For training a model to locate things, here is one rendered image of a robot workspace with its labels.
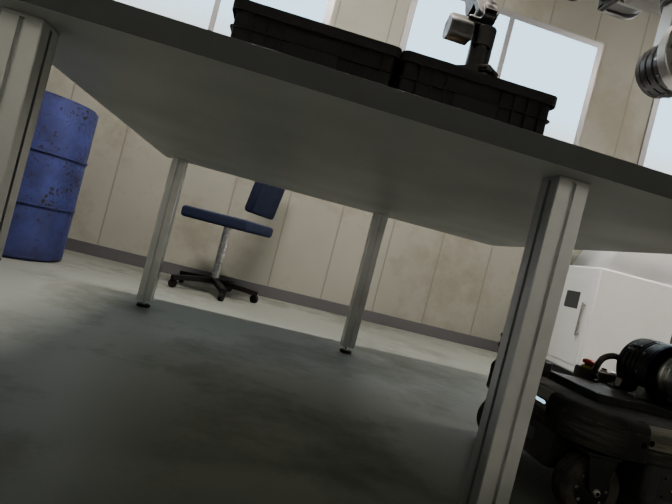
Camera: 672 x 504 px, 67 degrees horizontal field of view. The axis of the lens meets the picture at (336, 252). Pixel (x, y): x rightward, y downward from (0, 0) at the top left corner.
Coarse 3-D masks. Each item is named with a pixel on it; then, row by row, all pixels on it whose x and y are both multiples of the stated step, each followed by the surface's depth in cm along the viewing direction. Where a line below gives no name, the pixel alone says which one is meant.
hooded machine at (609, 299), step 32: (608, 256) 345; (640, 256) 341; (576, 288) 358; (608, 288) 336; (640, 288) 337; (576, 320) 348; (608, 320) 336; (640, 320) 338; (576, 352) 339; (608, 352) 336
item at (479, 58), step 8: (472, 48) 126; (480, 48) 125; (488, 48) 125; (472, 56) 125; (480, 56) 124; (488, 56) 125; (472, 64) 125; (480, 64) 123; (488, 64) 122; (488, 72) 125; (496, 72) 125
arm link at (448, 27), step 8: (488, 8) 126; (496, 8) 127; (456, 16) 124; (464, 16) 127; (472, 16) 126; (488, 16) 126; (496, 16) 126; (448, 24) 125; (456, 24) 123; (464, 24) 124; (472, 24) 124; (488, 24) 128; (448, 32) 124; (456, 32) 124; (464, 32) 124; (456, 40) 126; (464, 40) 125
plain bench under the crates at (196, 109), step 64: (0, 0) 72; (64, 0) 71; (0, 64) 75; (64, 64) 101; (128, 64) 89; (192, 64) 79; (256, 64) 75; (0, 128) 75; (192, 128) 136; (256, 128) 115; (320, 128) 99; (384, 128) 87; (448, 128) 80; (512, 128) 81; (0, 192) 76; (320, 192) 210; (384, 192) 163; (448, 192) 134; (512, 192) 113; (576, 192) 89; (640, 192) 86; (0, 256) 80; (512, 320) 91; (512, 384) 88; (512, 448) 88
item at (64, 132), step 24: (48, 96) 252; (48, 120) 254; (72, 120) 263; (96, 120) 283; (48, 144) 256; (72, 144) 266; (48, 168) 258; (72, 168) 270; (24, 192) 252; (48, 192) 260; (72, 192) 276; (24, 216) 254; (48, 216) 263; (72, 216) 286; (24, 240) 256; (48, 240) 267
